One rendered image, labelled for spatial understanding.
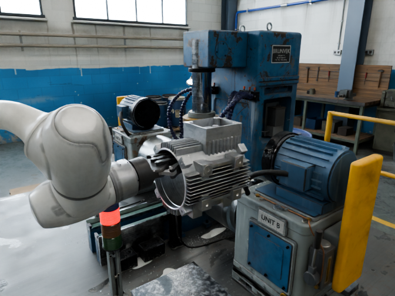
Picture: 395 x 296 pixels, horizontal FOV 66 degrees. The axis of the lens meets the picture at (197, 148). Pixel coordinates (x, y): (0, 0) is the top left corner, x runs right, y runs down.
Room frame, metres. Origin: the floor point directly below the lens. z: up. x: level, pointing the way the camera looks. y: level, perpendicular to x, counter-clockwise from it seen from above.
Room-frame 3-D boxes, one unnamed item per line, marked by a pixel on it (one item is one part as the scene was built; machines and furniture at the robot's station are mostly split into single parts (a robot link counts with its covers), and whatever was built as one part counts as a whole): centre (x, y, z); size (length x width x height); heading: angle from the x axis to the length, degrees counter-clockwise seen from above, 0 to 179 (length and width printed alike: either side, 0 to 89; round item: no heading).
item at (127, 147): (1.88, 0.36, 0.99); 0.35 x 0.31 x 0.37; 36
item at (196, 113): (1.43, -0.02, 1.43); 0.18 x 0.18 x 0.48
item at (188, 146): (0.77, -0.01, 1.31); 0.20 x 0.19 x 0.19; 126
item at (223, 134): (0.80, -0.04, 1.41); 0.12 x 0.11 x 0.07; 126
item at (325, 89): (5.85, -2.20, 0.71); 2.21 x 0.95 x 1.43; 36
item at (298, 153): (0.87, -0.34, 1.16); 0.33 x 0.26 x 0.42; 36
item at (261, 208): (0.92, -0.34, 0.99); 0.35 x 0.31 x 0.37; 36
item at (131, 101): (1.90, 0.41, 1.16); 0.33 x 0.26 x 0.42; 36
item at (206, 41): (1.55, -0.19, 1.28); 0.55 x 0.37 x 0.96; 126
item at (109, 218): (0.84, 0.27, 1.14); 0.06 x 0.06 x 0.04
